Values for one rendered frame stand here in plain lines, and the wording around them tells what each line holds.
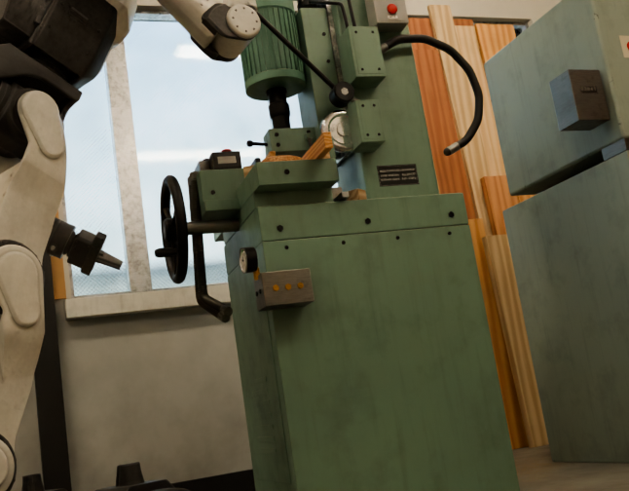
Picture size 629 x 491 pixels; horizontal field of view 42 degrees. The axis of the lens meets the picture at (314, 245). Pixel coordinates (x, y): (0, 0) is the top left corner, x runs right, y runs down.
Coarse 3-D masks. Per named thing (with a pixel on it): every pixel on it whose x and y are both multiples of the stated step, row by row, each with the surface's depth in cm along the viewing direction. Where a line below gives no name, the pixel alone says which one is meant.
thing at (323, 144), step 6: (324, 132) 199; (330, 132) 200; (318, 138) 202; (324, 138) 199; (330, 138) 199; (318, 144) 203; (324, 144) 199; (330, 144) 199; (312, 150) 208; (318, 150) 203; (324, 150) 200; (306, 156) 213; (312, 156) 208; (318, 156) 204; (324, 156) 205
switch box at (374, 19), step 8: (368, 0) 236; (376, 0) 233; (384, 0) 234; (392, 0) 235; (400, 0) 235; (368, 8) 236; (376, 8) 232; (384, 8) 233; (400, 8) 235; (368, 16) 237; (376, 16) 232; (384, 16) 232; (400, 16) 234; (376, 24) 233; (384, 24) 233; (392, 24) 234; (400, 24) 235
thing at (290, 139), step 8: (288, 128) 231; (296, 128) 232; (304, 128) 232; (312, 128) 233; (264, 136) 234; (272, 136) 229; (280, 136) 230; (288, 136) 230; (296, 136) 231; (304, 136) 232; (272, 144) 228; (280, 144) 229; (288, 144) 230; (296, 144) 230; (304, 144) 231; (280, 152) 229; (288, 152) 230; (296, 152) 231; (304, 152) 232
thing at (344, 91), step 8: (264, 24) 224; (280, 40) 225; (304, 56) 225; (312, 64) 225; (320, 72) 225; (328, 80) 225; (336, 88) 223; (344, 88) 224; (352, 88) 225; (336, 96) 223; (344, 96) 224; (352, 96) 225; (336, 104) 226; (344, 104) 226
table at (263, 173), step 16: (304, 160) 205; (320, 160) 206; (256, 176) 201; (272, 176) 201; (288, 176) 202; (304, 176) 204; (320, 176) 205; (336, 176) 206; (240, 192) 218; (256, 192) 206; (208, 208) 217; (224, 208) 218; (240, 208) 220
